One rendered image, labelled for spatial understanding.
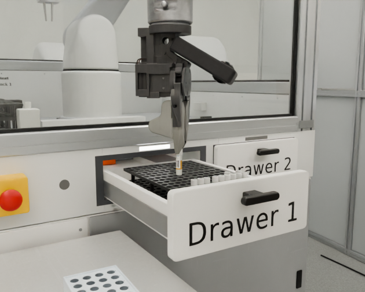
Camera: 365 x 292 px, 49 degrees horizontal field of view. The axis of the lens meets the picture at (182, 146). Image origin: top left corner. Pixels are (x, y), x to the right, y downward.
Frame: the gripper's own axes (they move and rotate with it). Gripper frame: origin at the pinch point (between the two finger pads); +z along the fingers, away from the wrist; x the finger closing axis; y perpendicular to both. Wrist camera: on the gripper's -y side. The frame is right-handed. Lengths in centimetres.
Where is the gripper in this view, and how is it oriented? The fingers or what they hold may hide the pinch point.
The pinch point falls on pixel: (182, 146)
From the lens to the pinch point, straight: 69.7
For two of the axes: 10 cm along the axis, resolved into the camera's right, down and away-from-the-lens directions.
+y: -9.8, -0.3, 1.9
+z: 0.0, 9.9, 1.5
